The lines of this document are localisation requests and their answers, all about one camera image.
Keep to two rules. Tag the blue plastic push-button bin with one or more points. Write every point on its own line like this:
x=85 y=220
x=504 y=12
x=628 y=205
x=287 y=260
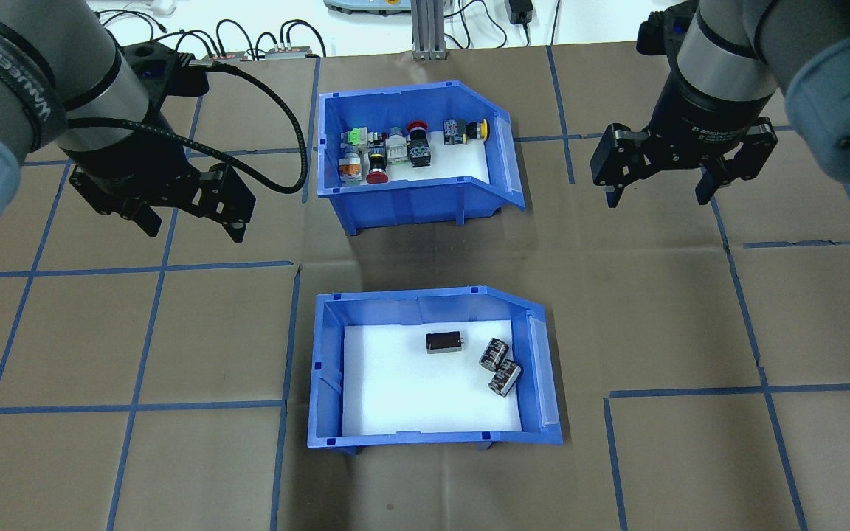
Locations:
x=395 y=206

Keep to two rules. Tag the blue plastic battery bin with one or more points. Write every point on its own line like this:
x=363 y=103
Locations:
x=325 y=383

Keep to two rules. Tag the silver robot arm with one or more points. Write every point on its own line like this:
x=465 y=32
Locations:
x=78 y=37
x=838 y=88

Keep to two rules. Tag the black silver-striped cylinder battery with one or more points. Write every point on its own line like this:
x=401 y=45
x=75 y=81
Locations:
x=495 y=354
x=505 y=378

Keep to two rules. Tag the plain black cylinder battery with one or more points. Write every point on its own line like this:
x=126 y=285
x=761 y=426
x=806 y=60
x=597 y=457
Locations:
x=443 y=342

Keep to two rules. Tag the black orange USB hub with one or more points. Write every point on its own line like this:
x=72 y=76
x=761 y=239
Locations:
x=227 y=56
x=292 y=52

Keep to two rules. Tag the yellow push button black body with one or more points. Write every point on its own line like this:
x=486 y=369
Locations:
x=465 y=131

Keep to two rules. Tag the white foam liner sheet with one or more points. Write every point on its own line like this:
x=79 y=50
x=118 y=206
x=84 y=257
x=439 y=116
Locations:
x=410 y=391
x=454 y=166

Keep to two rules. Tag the small white device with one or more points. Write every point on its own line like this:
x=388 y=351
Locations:
x=161 y=6

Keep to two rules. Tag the black power adapter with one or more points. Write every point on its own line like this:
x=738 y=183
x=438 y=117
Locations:
x=519 y=10

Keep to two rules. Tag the white silver push button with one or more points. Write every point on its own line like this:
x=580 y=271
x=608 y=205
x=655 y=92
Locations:
x=396 y=146

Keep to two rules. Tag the grey-blue teach pendant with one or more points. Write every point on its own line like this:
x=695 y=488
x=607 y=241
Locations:
x=366 y=6

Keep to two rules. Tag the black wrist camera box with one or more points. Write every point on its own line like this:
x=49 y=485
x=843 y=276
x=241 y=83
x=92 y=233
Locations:
x=148 y=66
x=665 y=33

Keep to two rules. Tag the orange capped grey switch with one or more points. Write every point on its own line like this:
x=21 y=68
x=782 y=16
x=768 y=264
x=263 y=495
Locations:
x=350 y=167

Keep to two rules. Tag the green white switch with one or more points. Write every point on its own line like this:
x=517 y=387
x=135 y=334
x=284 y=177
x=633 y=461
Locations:
x=356 y=137

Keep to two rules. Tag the small white switch block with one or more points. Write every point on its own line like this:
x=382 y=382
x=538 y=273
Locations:
x=375 y=139

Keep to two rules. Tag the red capped black switch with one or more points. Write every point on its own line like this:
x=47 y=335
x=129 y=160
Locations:
x=418 y=146

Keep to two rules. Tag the aluminium camera post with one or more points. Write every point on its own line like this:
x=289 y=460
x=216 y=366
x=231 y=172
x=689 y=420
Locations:
x=429 y=29

